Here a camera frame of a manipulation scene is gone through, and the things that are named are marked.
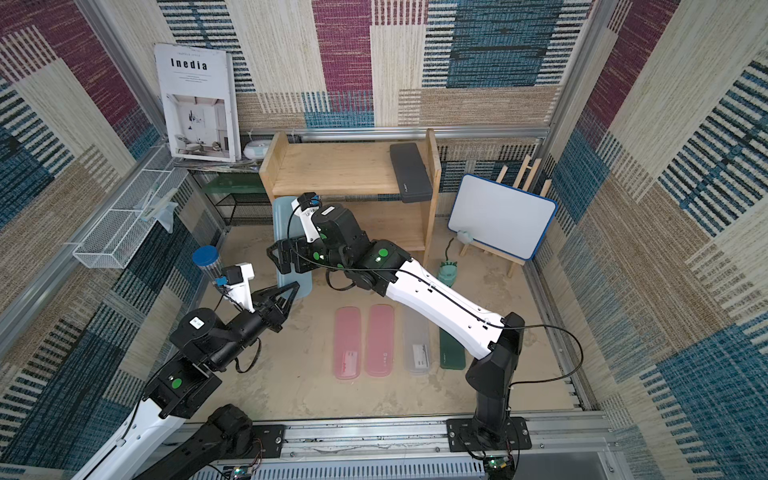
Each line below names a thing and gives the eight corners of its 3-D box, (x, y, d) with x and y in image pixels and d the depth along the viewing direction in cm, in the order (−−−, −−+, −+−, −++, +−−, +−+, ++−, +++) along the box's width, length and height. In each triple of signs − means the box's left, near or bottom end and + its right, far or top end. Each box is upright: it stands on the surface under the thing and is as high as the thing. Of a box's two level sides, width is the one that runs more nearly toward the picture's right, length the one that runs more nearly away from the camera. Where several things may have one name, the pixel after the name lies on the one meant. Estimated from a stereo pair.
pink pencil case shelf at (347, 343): (336, 381, 85) (335, 378, 83) (336, 310, 99) (335, 307, 97) (362, 378, 85) (361, 375, 83) (358, 308, 99) (358, 305, 97)
